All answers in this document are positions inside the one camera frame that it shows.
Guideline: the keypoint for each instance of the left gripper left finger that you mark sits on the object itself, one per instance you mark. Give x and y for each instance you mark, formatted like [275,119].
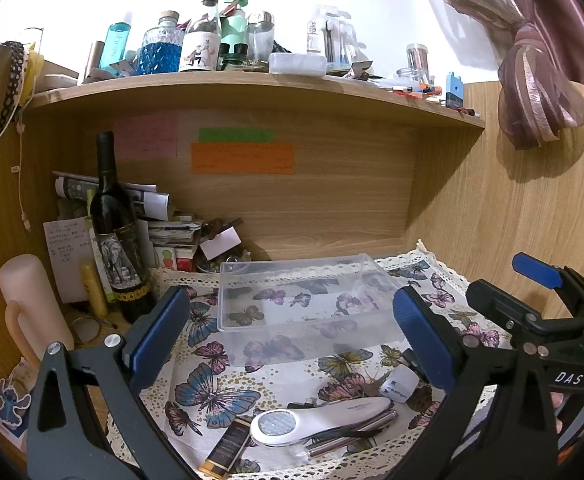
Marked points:
[64,437]

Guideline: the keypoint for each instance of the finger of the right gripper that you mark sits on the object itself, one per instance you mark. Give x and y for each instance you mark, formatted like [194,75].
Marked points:
[566,282]
[506,311]

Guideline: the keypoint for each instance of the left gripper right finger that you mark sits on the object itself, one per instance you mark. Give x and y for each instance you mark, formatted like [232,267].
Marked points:
[496,420]

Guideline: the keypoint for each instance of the white power adapter cube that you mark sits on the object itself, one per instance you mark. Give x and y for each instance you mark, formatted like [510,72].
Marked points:
[400,384]

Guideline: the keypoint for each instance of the black gold lipstick tube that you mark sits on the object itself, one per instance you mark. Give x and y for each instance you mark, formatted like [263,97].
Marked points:
[227,450]

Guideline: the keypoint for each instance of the white oval hair brush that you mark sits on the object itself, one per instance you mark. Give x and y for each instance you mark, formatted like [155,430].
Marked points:
[287,426]

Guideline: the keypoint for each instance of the silver metal pen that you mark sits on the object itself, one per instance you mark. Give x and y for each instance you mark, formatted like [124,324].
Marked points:
[332,440]

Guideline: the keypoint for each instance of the person right hand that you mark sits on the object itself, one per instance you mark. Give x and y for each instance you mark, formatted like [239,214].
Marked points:
[559,400]

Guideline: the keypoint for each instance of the blue stitch sticker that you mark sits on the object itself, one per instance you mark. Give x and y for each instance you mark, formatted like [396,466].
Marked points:
[14,410]

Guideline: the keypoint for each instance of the yellow tube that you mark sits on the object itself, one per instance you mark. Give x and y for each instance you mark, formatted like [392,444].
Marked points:
[91,281]

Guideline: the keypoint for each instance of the butterfly print lace cloth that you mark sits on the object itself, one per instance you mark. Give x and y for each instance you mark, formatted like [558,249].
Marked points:
[281,384]

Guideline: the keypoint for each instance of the dark wine bottle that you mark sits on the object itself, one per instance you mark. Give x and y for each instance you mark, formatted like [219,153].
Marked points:
[117,236]

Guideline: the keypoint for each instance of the white handwritten note sheet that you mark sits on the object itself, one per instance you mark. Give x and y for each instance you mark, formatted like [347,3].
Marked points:
[68,243]

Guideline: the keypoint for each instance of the blue plastic holder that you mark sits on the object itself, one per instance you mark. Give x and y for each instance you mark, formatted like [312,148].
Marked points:
[454,96]

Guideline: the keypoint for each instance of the clear plastic storage box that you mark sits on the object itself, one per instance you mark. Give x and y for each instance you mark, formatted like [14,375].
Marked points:
[272,312]

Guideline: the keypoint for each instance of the stack of papers and magazines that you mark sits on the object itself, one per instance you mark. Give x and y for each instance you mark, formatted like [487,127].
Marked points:
[171,239]

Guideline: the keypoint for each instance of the small pink card box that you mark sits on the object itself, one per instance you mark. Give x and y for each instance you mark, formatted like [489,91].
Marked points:
[221,243]

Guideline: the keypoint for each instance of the mauve tied curtain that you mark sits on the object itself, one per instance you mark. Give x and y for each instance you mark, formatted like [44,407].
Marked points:
[541,44]

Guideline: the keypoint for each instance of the orange sticky note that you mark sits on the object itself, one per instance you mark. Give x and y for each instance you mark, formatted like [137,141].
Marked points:
[242,158]

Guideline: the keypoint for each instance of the pink sticky note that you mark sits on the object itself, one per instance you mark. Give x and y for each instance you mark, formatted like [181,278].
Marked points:
[146,137]

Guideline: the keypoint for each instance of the green sticky note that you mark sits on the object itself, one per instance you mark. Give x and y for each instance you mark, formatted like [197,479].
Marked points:
[235,135]

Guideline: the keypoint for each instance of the white rectangular box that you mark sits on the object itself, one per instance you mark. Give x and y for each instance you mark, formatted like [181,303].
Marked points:
[282,63]

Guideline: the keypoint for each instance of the wooden shelf board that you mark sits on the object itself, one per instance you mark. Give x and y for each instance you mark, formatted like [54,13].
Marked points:
[251,91]

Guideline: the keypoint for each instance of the clear glass jar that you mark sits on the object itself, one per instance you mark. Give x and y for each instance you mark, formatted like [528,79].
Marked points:
[260,30]

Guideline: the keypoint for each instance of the black lace headband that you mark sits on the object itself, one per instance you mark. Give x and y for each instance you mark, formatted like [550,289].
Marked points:
[15,84]

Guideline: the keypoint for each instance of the blue faceted glass bottle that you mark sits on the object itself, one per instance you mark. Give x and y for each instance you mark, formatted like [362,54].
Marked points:
[161,46]

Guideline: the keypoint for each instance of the turquoise plastic bottle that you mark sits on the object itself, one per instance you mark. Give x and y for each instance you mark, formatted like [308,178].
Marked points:
[114,47]

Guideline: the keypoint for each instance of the white labelled glass bottle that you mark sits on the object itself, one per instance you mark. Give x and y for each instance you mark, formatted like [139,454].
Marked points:
[201,42]

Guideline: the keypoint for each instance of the mint green pump bottle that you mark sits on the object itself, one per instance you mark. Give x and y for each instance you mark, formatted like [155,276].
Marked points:
[233,44]

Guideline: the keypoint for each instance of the round wire eyeglasses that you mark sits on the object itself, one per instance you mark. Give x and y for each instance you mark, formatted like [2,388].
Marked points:
[85,328]

